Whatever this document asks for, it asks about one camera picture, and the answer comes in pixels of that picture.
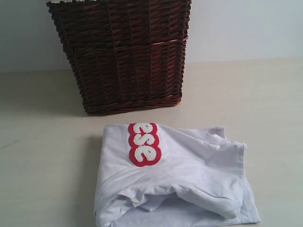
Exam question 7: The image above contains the white shirt with red trim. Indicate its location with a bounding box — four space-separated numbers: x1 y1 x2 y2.
94 123 260 227

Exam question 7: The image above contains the dark brown wicker basket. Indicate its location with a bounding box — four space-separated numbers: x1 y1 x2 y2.
46 0 191 115

